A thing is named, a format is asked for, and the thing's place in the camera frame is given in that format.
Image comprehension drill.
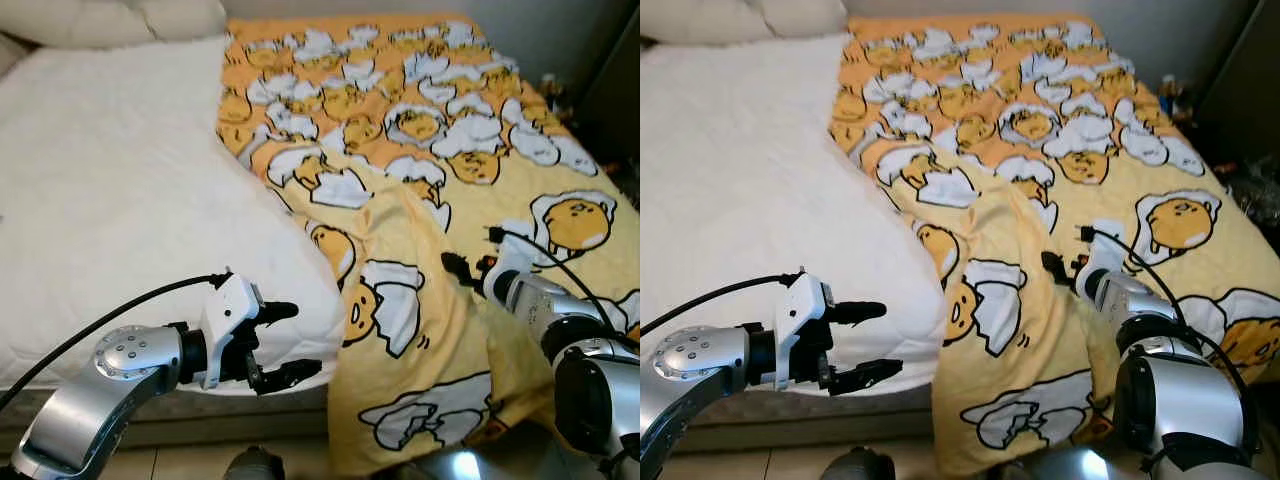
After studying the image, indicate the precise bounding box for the silver robot right leg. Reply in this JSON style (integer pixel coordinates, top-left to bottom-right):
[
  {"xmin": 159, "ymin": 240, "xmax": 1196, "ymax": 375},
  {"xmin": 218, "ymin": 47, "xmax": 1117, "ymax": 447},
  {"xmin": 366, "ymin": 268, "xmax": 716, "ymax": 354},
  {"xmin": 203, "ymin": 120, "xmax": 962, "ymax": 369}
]
[
  {"xmin": 400, "ymin": 448, "xmax": 561, "ymax": 480},
  {"xmin": 1000, "ymin": 445, "xmax": 1151, "ymax": 480}
]

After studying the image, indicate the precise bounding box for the yellow cartoon egg blanket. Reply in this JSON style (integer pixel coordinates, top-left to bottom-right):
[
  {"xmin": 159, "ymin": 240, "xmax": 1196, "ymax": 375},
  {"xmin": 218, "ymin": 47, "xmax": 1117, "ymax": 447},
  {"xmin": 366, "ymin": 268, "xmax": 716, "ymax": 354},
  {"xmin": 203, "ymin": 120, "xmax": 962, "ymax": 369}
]
[
  {"xmin": 826, "ymin": 12, "xmax": 1280, "ymax": 479},
  {"xmin": 215, "ymin": 12, "xmax": 641, "ymax": 477}
]

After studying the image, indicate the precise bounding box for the crumpled clear plastic bag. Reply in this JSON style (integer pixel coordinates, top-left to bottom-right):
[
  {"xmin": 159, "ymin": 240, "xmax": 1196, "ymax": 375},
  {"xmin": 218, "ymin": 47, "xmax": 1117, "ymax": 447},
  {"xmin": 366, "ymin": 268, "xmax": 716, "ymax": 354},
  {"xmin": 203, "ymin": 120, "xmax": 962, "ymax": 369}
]
[{"xmin": 1228, "ymin": 160, "xmax": 1280, "ymax": 217}]

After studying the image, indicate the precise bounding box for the grey robot left leg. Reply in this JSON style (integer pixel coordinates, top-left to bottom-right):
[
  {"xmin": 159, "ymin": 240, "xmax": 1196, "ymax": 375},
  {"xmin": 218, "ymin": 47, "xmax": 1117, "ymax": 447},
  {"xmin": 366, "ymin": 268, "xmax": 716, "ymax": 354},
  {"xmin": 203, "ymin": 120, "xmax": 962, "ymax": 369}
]
[
  {"xmin": 820, "ymin": 446, "xmax": 897, "ymax": 480},
  {"xmin": 222, "ymin": 446, "xmax": 289, "ymax": 480}
]

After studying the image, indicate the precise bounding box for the dark wardrobe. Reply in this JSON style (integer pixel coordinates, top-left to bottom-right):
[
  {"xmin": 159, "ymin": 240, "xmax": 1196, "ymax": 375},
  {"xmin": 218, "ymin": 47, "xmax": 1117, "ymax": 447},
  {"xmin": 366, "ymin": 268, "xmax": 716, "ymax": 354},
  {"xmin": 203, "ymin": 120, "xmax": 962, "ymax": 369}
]
[
  {"xmin": 1195, "ymin": 0, "xmax": 1280, "ymax": 173},
  {"xmin": 575, "ymin": 0, "xmax": 641, "ymax": 173}
]

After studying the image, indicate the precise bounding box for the white quilted mattress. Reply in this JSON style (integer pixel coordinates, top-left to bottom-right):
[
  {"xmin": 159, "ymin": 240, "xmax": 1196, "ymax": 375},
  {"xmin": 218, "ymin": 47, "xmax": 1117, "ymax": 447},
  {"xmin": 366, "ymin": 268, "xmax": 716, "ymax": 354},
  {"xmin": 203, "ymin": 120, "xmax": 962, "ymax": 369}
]
[
  {"xmin": 640, "ymin": 33, "xmax": 953, "ymax": 397},
  {"xmin": 0, "ymin": 35, "xmax": 347, "ymax": 397}
]

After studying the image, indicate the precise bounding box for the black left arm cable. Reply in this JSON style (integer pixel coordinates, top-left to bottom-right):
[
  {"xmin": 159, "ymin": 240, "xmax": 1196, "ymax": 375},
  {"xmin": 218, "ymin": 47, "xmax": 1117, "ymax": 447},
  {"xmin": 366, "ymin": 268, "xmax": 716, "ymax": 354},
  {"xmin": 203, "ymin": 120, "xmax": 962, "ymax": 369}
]
[
  {"xmin": 0, "ymin": 272, "xmax": 229, "ymax": 411},
  {"xmin": 640, "ymin": 270, "xmax": 806, "ymax": 337}
]

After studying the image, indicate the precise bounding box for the small beige pillow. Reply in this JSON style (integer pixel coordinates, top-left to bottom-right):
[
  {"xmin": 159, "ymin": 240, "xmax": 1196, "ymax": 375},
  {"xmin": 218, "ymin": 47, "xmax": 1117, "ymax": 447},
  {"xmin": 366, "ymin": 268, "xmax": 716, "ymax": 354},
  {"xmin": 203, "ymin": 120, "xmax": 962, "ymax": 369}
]
[
  {"xmin": 755, "ymin": 0, "xmax": 849, "ymax": 41},
  {"xmin": 140, "ymin": 0, "xmax": 229, "ymax": 42}
]

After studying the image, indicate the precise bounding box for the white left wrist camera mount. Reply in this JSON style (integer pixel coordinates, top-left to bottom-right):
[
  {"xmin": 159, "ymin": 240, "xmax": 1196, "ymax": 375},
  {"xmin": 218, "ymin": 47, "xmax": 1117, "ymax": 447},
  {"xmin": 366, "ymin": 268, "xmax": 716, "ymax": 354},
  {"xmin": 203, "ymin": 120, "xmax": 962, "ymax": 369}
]
[
  {"xmin": 198, "ymin": 272, "xmax": 267, "ymax": 390},
  {"xmin": 775, "ymin": 272, "xmax": 837, "ymax": 392}
]

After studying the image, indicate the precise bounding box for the long beige bolster pillow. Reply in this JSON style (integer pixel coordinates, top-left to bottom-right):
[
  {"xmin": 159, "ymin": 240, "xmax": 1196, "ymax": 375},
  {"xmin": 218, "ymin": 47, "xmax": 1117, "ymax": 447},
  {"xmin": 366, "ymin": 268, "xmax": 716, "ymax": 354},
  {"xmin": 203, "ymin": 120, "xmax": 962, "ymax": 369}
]
[
  {"xmin": 640, "ymin": 0, "xmax": 771, "ymax": 47},
  {"xmin": 0, "ymin": 0, "xmax": 163, "ymax": 50}
]

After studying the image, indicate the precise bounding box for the small brown bottle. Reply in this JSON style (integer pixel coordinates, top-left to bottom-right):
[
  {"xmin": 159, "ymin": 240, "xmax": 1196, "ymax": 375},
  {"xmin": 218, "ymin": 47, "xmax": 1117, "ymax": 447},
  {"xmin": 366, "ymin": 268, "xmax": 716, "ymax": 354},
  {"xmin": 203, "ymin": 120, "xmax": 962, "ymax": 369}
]
[
  {"xmin": 540, "ymin": 75, "xmax": 574, "ymax": 117},
  {"xmin": 1160, "ymin": 75, "xmax": 1197, "ymax": 122}
]

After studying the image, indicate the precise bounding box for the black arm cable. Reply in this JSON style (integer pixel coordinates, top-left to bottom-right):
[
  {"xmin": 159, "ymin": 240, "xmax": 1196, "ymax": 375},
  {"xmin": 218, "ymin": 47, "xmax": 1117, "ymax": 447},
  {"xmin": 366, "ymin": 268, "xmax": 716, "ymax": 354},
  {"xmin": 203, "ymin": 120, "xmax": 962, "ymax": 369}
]
[
  {"xmin": 485, "ymin": 226, "xmax": 641, "ymax": 346},
  {"xmin": 1078, "ymin": 226, "xmax": 1263, "ymax": 461},
  {"xmin": 0, "ymin": 272, "xmax": 229, "ymax": 411},
  {"xmin": 640, "ymin": 270, "xmax": 806, "ymax": 337}
]

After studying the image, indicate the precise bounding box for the beige padded bed rail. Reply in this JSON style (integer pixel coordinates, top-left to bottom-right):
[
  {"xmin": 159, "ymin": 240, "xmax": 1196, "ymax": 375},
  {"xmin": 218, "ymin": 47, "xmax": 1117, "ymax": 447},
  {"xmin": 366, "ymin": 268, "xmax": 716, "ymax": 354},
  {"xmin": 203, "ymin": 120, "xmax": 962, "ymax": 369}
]
[{"xmin": 0, "ymin": 35, "xmax": 30, "ymax": 80}]

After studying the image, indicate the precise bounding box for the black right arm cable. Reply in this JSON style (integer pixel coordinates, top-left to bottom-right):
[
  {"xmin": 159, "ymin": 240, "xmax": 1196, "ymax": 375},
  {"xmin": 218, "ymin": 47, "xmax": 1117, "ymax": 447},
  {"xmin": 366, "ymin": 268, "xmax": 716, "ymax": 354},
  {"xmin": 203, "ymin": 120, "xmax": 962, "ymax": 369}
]
[
  {"xmin": 1078, "ymin": 226, "xmax": 1263, "ymax": 461},
  {"xmin": 485, "ymin": 226, "xmax": 641, "ymax": 346}
]

